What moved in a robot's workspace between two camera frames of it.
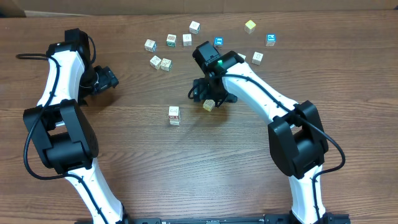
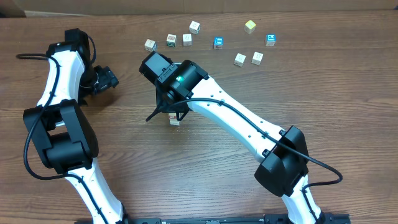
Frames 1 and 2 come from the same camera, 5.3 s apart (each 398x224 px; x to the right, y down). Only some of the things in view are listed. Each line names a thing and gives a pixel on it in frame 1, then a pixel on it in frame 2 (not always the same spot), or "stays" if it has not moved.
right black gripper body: x=203 y=90 -> x=171 y=110
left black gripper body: x=106 y=81 stays
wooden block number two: x=175 y=122 stays
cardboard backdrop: x=56 y=8 stays
